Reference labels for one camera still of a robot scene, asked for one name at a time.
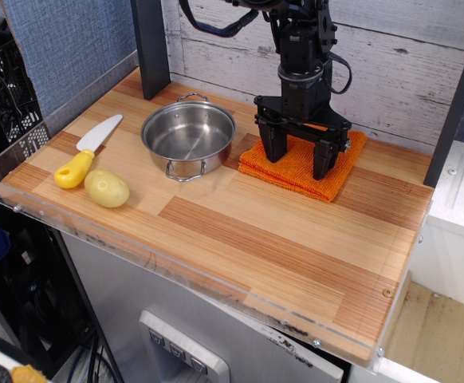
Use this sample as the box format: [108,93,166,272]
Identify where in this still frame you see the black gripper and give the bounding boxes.
[254,67,352,180]

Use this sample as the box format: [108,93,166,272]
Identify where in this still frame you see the orange knitted towel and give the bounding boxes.
[238,131,367,203]

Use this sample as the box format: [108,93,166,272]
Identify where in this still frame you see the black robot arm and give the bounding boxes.
[232,1,352,180]

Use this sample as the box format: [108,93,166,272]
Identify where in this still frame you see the stainless steel pot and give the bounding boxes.
[140,93,237,183]

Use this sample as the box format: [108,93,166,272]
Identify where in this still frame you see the white toy sink unit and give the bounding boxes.
[429,141,464,227]

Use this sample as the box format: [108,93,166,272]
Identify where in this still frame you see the yellow toy potato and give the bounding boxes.
[84,168,130,207]

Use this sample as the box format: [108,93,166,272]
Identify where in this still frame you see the clear acrylic table guard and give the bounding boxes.
[0,71,432,382]

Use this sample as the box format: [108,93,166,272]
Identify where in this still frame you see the black plastic crate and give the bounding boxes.
[0,41,42,143]

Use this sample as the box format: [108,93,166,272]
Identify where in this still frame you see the yellow object bottom left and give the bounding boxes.
[10,365,49,383]

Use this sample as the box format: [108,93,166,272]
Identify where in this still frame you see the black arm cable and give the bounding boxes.
[178,0,353,97]

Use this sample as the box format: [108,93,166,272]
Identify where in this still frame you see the dark left shelf post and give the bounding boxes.
[131,0,171,100]

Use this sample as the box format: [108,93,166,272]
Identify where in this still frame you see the dark shelf post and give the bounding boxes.
[131,0,171,100]
[423,68,464,188]

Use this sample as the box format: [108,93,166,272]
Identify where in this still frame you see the dark right shelf post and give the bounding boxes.
[423,68,464,188]

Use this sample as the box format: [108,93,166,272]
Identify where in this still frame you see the yellow handled toy knife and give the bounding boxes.
[54,114,124,189]

